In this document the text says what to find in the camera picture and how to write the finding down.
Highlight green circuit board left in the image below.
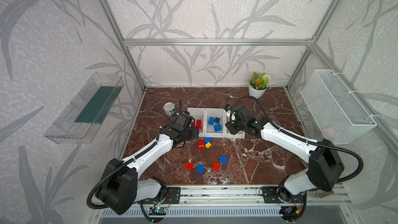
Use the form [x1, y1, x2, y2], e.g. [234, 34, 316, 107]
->
[148, 206, 168, 216]

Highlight small red lego bottom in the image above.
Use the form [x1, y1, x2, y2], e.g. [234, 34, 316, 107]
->
[212, 162, 220, 172]

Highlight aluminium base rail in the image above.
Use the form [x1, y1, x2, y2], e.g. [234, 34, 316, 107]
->
[90, 184, 352, 207]

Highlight white wire mesh basket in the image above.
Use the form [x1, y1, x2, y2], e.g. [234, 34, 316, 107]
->
[301, 69, 377, 144]

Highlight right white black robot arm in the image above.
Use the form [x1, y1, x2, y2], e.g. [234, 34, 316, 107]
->
[224, 105, 364, 196]

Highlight red lego brick top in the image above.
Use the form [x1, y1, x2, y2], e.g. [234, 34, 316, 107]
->
[198, 140, 205, 149]

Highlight white middle sorting bin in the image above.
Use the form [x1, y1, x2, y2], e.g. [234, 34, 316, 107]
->
[206, 108, 224, 138]

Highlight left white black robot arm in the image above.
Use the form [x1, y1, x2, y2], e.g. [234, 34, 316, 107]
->
[86, 112, 199, 215]

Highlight long red lego brick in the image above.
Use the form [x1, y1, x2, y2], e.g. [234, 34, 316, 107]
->
[196, 119, 203, 132]

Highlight white right sorting bin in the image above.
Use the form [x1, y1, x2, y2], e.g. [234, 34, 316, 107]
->
[223, 110, 245, 139]

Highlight clear plastic wall shelf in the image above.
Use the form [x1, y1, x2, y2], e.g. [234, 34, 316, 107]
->
[44, 72, 124, 144]

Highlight brown slotted spatula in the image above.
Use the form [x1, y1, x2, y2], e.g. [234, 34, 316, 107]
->
[316, 189, 334, 199]

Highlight silver tin can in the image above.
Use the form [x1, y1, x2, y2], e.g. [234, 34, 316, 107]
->
[163, 102, 176, 117]

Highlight potted plant white pot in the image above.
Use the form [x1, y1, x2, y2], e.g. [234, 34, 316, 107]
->
[249, 72, 272, 99]

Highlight blue lego brick top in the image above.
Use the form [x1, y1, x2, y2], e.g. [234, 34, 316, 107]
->
[204, 137, 212, 144]

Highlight circuit board right wires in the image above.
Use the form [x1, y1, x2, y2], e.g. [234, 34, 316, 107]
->
[279, 205, 304, 218]

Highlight red lego brick bottom left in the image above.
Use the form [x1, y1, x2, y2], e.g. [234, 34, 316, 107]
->
[184, 162, 194, 171]

